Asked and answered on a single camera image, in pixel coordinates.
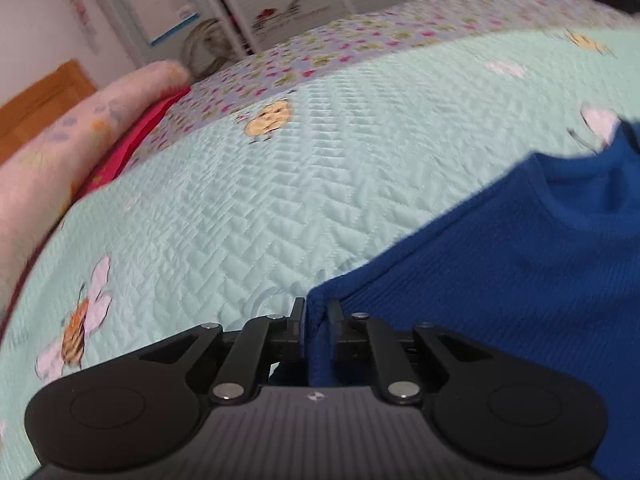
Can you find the quilted bee-print bedspread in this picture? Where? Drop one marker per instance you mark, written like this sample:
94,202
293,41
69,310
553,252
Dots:
250,185

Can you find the red blanket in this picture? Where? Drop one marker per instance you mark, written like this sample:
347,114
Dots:
130,140

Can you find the red hanging ornament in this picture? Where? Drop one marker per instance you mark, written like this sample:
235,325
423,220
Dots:
75,5

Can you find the blue-framed wall chart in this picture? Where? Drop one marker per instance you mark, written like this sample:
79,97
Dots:
155,0

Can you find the sliding-door wardrobe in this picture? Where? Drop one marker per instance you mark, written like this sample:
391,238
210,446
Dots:
300,5

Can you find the floral rolled quilt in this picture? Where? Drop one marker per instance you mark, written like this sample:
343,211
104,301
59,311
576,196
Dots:
50,160

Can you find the wooden headboard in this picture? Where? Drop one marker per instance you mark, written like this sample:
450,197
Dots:
40,110

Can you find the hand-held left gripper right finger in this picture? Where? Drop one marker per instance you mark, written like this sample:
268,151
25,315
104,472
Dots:
334,330

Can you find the blue knit sweater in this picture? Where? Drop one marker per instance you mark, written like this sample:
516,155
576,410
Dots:
500,285

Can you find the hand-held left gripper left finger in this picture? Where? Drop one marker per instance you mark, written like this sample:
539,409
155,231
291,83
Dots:
298,327

